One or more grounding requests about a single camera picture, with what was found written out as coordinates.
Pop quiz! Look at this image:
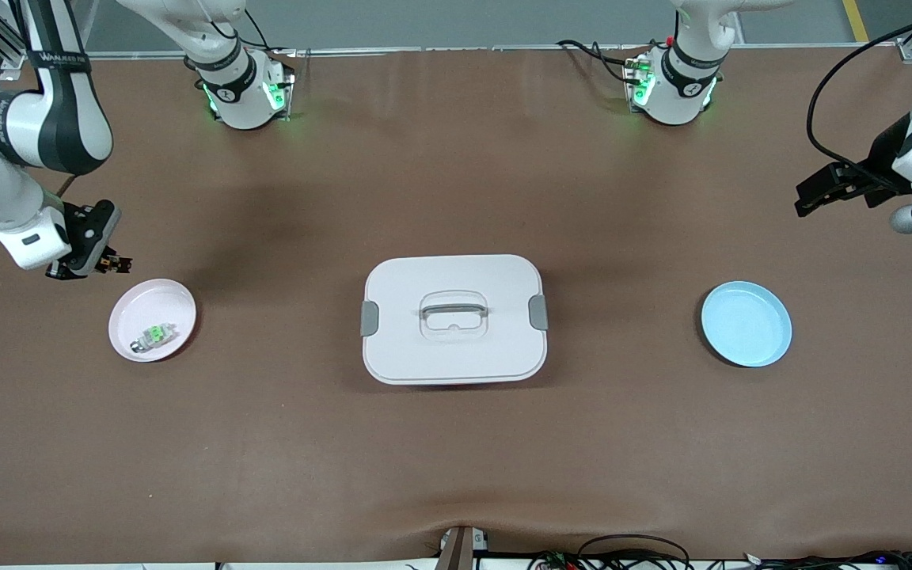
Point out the pink round plate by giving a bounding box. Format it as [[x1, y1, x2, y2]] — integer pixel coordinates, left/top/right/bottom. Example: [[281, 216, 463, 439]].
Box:
[[108, 278, 197, 363]]

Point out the light blue round plate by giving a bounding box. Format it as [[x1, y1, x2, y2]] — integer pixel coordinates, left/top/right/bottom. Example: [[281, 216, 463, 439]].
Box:
[[701, 280, 793, 368]]

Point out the brown table mat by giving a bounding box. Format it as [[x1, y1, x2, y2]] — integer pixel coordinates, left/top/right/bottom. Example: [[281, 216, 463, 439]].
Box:
[[0, 44, 912, 567]]

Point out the white lidded storage box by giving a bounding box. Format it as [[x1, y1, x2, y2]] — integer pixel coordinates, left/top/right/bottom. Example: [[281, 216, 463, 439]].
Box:
[[360, 253, 549, 386]]

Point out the green push-button switch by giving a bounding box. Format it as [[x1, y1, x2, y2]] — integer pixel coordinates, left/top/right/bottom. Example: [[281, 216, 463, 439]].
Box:
[[130, 322, 178, 353]]

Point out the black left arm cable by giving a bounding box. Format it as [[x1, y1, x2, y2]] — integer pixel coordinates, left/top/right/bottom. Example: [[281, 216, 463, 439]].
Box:
[[807, 6, 912, 195]]

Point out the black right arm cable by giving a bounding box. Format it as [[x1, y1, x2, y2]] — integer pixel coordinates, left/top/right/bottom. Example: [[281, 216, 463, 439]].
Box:
[[17, 0, 39, 60]]

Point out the black arm base cable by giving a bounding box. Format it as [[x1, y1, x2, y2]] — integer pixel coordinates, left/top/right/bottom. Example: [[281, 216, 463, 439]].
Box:
[[557, 39, 633, 85]]

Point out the black cable bundle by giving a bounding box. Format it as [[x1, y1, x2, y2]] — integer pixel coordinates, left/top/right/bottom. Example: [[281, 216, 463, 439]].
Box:
[[527, 549, 912, 570]]

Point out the black looped cable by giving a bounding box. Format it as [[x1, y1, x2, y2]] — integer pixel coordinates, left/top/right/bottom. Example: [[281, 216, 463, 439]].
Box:
[[577, 534, 692, 570]]

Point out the metal table edge bracket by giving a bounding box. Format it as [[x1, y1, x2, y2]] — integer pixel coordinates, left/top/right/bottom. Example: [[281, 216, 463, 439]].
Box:
[[436, 526, 489, 570]]

